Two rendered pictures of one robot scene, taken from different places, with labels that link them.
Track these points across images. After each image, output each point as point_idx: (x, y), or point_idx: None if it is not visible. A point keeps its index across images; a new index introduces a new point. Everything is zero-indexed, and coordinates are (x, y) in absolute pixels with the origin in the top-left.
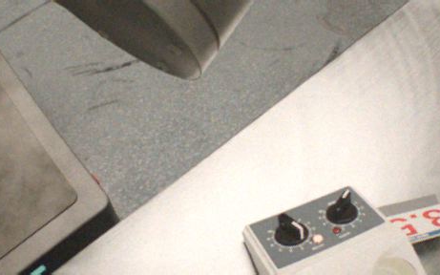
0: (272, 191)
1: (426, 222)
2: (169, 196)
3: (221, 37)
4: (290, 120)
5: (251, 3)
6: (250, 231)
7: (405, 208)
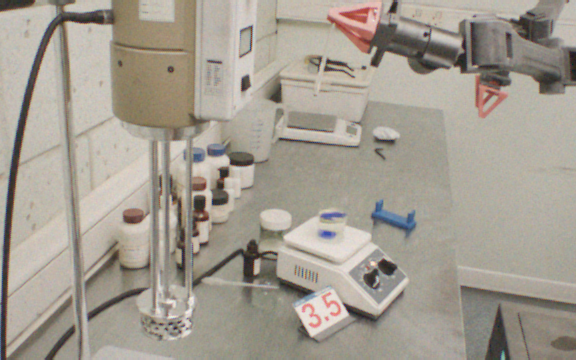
0: (413, 309)
1: (318, 310)
2: (453, 290)
3: (408, 58)
4: (445, 343)
5: (410, 59)
6: (402, 271)
7: (334, 326)
